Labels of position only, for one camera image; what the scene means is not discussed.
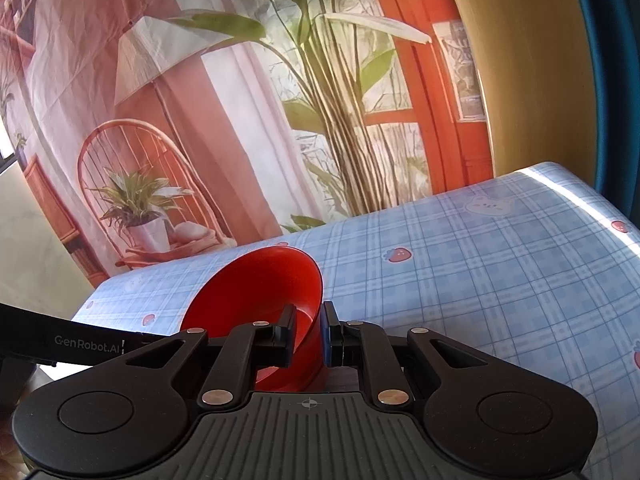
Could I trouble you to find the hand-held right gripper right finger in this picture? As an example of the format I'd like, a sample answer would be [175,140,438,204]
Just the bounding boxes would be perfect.
[321,301,497,407]

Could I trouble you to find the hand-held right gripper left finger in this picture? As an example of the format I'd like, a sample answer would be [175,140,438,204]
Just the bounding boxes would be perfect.
[119,303,298,408]

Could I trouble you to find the red bowl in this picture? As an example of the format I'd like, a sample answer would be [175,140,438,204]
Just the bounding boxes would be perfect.
[182,246,325,394]

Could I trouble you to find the blue plaid tablecloth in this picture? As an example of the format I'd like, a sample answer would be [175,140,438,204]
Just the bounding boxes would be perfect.
[72,161,640,480]

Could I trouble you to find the blue curtain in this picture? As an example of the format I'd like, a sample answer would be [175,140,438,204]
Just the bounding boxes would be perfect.
[565,0,640,211]

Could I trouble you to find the printed wall tapestry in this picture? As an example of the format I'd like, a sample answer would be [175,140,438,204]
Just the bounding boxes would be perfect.
[0,0,496,289]

